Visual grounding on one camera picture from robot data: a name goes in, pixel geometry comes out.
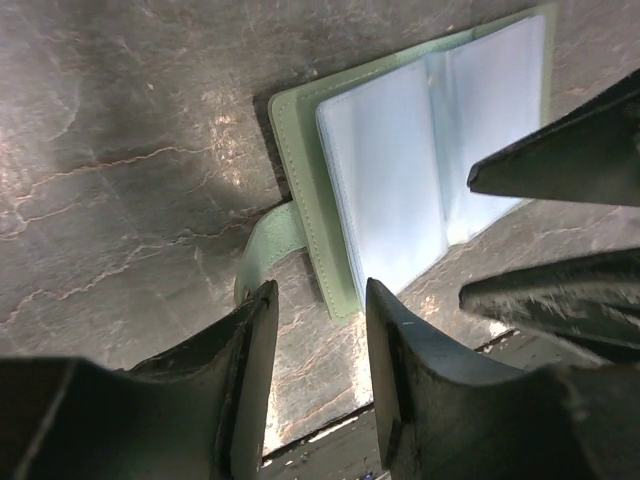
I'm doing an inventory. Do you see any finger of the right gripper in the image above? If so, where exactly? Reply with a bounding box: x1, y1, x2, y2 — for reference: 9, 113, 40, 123
459, 248, 639, 363
467, 71, 639, 206

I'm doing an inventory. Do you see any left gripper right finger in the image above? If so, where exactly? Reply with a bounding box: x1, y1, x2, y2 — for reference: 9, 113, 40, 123
365, 279, 639, 479

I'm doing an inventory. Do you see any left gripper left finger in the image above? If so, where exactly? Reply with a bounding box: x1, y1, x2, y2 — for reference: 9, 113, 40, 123
1, 281, 279, 479

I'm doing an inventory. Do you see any green card holder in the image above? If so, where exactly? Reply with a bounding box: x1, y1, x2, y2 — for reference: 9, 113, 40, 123
234, 3, 557, 321

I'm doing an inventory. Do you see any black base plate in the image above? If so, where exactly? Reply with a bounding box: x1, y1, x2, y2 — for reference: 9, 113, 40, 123
259, 324, 521, 480

